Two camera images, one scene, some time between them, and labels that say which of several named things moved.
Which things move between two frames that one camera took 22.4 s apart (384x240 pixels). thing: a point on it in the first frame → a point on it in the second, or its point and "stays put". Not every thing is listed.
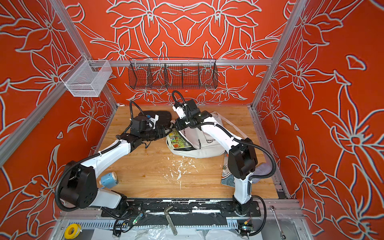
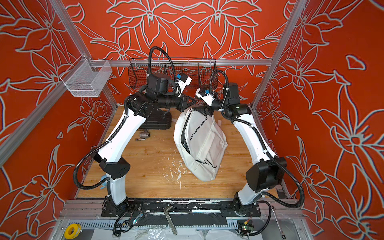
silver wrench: (282, 234) stays put
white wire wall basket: (85, 78) stays put
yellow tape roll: (77, 229) stays put
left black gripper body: (152, 134) → (180, 102)
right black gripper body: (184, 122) → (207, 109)
